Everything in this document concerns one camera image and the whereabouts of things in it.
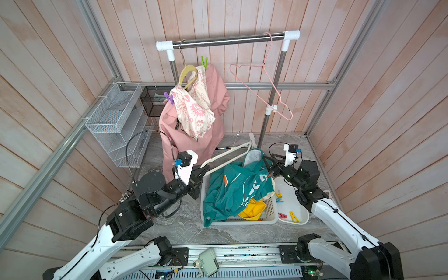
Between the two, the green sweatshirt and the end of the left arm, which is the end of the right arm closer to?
the green sweatshirt

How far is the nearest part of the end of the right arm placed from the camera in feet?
2.20

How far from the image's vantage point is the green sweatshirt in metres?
0.72
